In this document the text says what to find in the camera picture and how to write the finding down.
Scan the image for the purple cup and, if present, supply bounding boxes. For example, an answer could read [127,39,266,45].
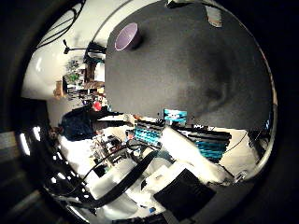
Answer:
[113,21,143,52]

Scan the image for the cluttered wooden shelf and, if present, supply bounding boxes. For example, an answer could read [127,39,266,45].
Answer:
[53,57,107,101]

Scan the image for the teal and black storage rack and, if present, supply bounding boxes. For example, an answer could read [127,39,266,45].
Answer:
[133,120,165,147]
[174,124,233,163]

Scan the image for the black camera arm stand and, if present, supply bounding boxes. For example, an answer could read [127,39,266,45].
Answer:
[62,38,107,63]

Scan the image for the person in dark clothes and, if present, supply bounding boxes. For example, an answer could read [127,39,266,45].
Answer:
[48,104,138,143]

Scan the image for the black hanging wall cable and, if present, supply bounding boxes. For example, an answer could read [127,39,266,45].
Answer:
[36,0,87,49]

